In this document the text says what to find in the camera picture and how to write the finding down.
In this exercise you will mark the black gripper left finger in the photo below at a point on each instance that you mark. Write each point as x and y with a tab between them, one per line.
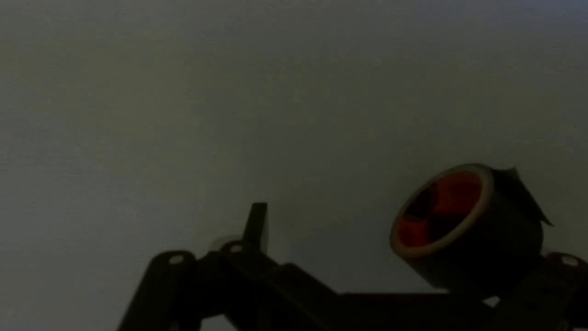
185	287

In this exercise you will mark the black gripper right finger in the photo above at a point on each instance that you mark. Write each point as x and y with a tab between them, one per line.
552	295

